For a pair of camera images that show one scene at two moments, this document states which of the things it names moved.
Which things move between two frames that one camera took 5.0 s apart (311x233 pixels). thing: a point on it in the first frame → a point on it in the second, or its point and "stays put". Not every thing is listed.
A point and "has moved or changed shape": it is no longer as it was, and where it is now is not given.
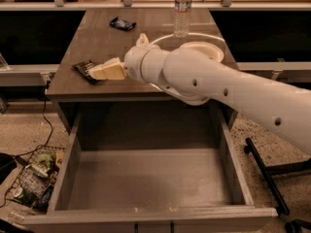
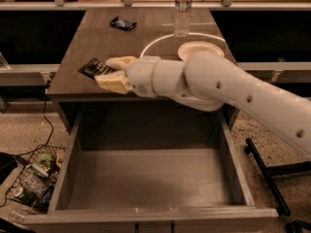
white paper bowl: x=206 y=48 stays put
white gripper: x=133 y=64 → x=140 y=76
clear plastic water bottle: x=182 y=11 stays put
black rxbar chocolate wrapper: x=83 y=69 has moved or changed shape
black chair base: x=291 y=166 stays put
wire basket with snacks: x=33 y=183 stays put
